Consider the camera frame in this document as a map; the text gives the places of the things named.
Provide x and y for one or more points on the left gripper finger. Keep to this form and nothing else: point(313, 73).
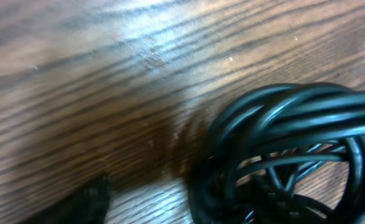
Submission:
point(86, 205)

